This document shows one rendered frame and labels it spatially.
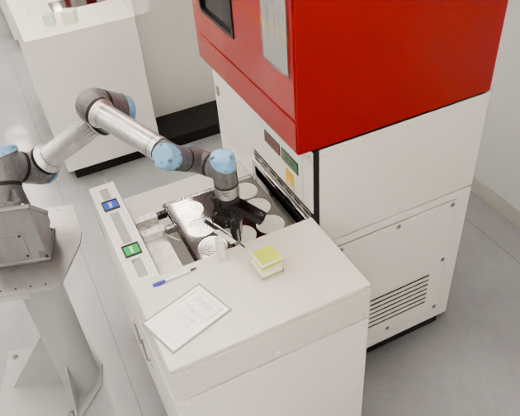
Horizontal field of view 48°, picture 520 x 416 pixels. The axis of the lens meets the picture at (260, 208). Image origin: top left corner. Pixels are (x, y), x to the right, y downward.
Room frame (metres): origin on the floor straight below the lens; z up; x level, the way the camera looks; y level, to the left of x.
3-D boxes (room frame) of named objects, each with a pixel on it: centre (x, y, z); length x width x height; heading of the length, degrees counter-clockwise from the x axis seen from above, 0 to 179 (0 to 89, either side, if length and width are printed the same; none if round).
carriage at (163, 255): (1.46, 0.35, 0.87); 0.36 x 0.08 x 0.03; 23
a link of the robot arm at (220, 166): (1.44, 0.10, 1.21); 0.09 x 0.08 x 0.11; 54
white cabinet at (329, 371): (1.47, 0.18, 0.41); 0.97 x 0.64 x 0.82; 23
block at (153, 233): (1.54, 0.38, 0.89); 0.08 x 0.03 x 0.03; 113
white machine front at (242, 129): (1.85, -0.02, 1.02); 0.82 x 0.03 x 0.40; 23
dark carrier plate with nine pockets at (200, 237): (1.58, 0.11, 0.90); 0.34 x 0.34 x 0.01; 23
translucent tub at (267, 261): (1.24, -0.01, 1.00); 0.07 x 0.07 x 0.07; 25
